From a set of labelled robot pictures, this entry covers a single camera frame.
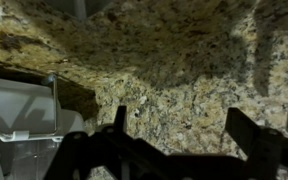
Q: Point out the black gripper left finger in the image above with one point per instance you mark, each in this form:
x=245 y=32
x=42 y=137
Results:
x=120 y=116

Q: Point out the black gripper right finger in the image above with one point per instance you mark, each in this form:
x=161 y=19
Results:
x=242 y=128

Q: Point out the white dish rack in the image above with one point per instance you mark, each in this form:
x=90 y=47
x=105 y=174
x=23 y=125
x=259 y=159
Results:
x=20 y=113

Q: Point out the stainless steel sink basin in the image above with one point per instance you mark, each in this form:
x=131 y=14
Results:
x=80 y=7

